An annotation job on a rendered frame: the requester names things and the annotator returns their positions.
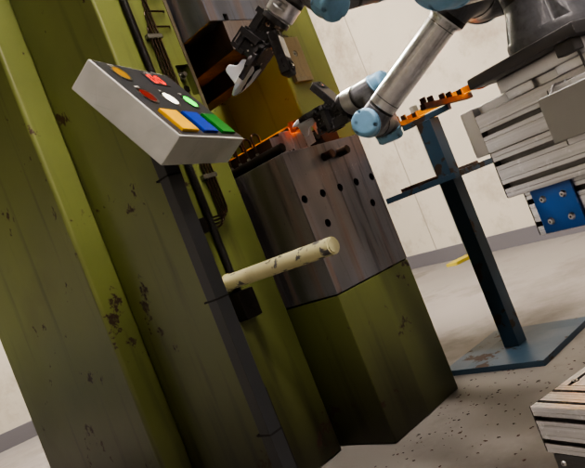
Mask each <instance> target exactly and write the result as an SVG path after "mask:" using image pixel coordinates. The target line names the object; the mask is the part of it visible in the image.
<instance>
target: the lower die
mask: <svg viewBox="0 0 585 468"><path fill-rule="evenodd" d="M315 142H316V139H315V137H314V135H313V132H312V130H311V127H310V128H309V136H304V135H303V134H302V132H301V131H299V132H295V133H291V130H290V128H289V127H288V128H286V129H285V130H283V131H281V132H279V133H277V134H276V135H274V136H272V137H270V138H269V139H267V140H265V141H264V142H262V143H260V144H258V145H257V146H256V149H257V151H258V153H259V155H260V154H261V153H263V152H265V151H267V150H269V149H271V148H273V147H274V146H276V145H278V144H279V143H283V144H284V145H285V147H286V150H285V152H288V151H292V150H293V149H295V150H299V149H302V148H306V147H310V146H311V145H312V144H313V143H315ZM247 153H248V155H249V158H250V159H253V158H254V157H256V155H255V151H254V148H252V149H249V150H248V151H247ZM239 159H240V163H242V164H244V163H247V158H246V155H245V153H242V155H240V156H239ZM230 162H231V165H232V167H233V168H234V169H235V168H237V167H239V163H238V161H237V158H235V159H233V160H232V161H230Z"/></svg>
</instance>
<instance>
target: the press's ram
mask: <svg viewBox="0 0 585 468"><path fill-rule="evenodd" d="M166 2H167V5H168V6H169V9H170V11H171V14H172V16H173V19H174V21H175V26H176V27H177V30H178V32H179V35H180V37H181V40H182V42H183V45H184V47H185V49H186V51H187V52H188V51H189V50H190V49H191V48H192V47H193V46H195V45H196V44H197V43H198V42H199V41H200V40H201V39H202V38H203V37H204V36H205V35H206V34H207V33H209V32H210V31H211V30H212V29H213V28H214V27H216V26H217V25H218V24H219V23H220V22H221V21H223V20H252V19H253V18H254V16H255V15H256V13H257V11H255V10H256V8H257V7H258V6H260V7H261V8H264V9H267V3H268V2H269V0H166Z"/></svg>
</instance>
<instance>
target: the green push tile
mask: <svg viewBox="0 0 585 468"><path fill-rule="evenodd" d="M201 117H202V118H204V119H205V120H206V121H207V122H208V123H210V124H211V125H212V126H214V127H215V128H216V129H217V130H218V131H219V132H221V133H222V134H235V131H234V130H233V129H232V128H231V127H229V126H228V125H227V124H226V123H224V122H223V121H222V120H221V119H219V118H218V117H217V116H216V115H214V114H208V113H201Z"/></svg>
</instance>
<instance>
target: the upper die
mask: <svg viewBox="0 0 585 468"><path fill-rule="evenodd" d="M251 22H252V19H249V20H223V21H221V22H220V23H219V24H218V25H217V26H216V27H214V28H213V29H212V30H211V31H210V32H209V33H207V34H206V35H205V36H204V37H203V38H202V39H201V40H200V41H199V42H198V43H197V44H196V45H194V46H193V47H192V48H191V49H190V50H189V51H188V52H187V54H188V58H189V60H190V63H191V66H192V68H193V70H194V72H195V75H196V77H197V80H198V82H199V85H200V87H201V89H202V88H203V87H205V86H206V85H208V84H209V83H210V82H212V81H213V79H214V78H216V77H217V76H218V75H220V74H221V73H222V72H224V71H225V70H226V68H227V66H228V65H233V64H234V63H236V62H241V60H242V59H247V57H245V56H244V55H241V54H240V53H239V52H238V51H236V50H235V49H236V48H235V47H233V46H232V45H231V44H230V43H231V42H232V40H233V38H234V37H235V35H236V34H237V32H238V30H239V29H240V27H241V25H242V26H245V25H246V26H249V25H250V23H251Z"/></svg>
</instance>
